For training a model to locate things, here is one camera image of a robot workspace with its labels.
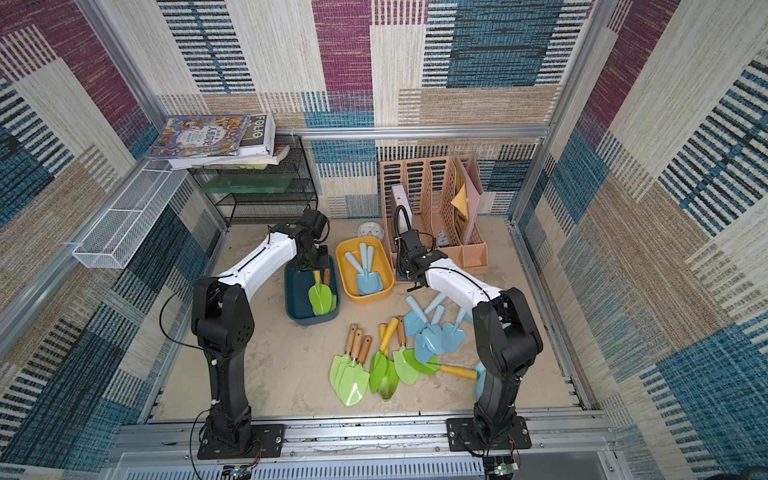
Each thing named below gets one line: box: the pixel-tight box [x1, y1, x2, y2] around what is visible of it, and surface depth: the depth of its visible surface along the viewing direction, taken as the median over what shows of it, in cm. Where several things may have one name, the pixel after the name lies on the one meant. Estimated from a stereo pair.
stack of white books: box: [167, 113, 290, 170], surface depth 83 cm
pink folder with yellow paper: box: [451, 154, 484, 245], surface depth 93 cm
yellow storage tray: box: [336, 236, 395, 301], surface depth 107 cm
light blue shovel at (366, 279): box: [358, 242, 376, 296], surface depth 104 cm
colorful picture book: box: [144, 114, 250, 158], surface depth 83 cm
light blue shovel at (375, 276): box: [367, 246, 383, 293], surface depth 105 cm
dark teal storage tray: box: [284, 256, 340, 326], surface depth 96 cm
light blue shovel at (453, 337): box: [442, 321, 466, 352], surface depth 92 cm
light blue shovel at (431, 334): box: [405, 296, 446, 355], surface depth 91 cm
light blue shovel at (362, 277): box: [345, 252, 368, 289], surface depth 104 cm
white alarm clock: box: [357, 221, 384, 241], surface depth 117 cm
